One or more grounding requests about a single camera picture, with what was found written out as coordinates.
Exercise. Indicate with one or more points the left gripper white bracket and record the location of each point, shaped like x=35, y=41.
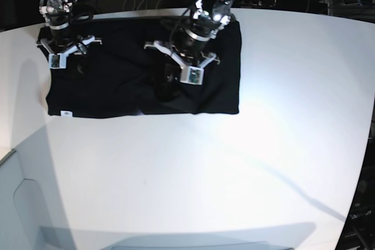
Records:
x=167, y=84

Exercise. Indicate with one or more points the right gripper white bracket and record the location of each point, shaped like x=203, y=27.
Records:
x=80, y=47

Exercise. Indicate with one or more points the black T-shirt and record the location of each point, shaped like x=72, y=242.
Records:
x=117, y=77

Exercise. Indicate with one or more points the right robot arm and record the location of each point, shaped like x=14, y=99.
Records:
x=62, y=43

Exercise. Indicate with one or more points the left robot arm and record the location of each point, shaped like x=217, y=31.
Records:
x=206, y=19

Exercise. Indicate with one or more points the black equipment box with lettering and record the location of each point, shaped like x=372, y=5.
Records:
x=358, y=232

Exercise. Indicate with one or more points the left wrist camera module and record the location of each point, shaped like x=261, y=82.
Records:
x=192, y=75

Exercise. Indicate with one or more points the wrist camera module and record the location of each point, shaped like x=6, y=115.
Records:
x=57, y=61
x=192, y=75

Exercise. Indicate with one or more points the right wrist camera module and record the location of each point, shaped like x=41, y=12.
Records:
x=57, y=61

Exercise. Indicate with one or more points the black power strip red switch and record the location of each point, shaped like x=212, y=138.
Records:
x=254, y=3

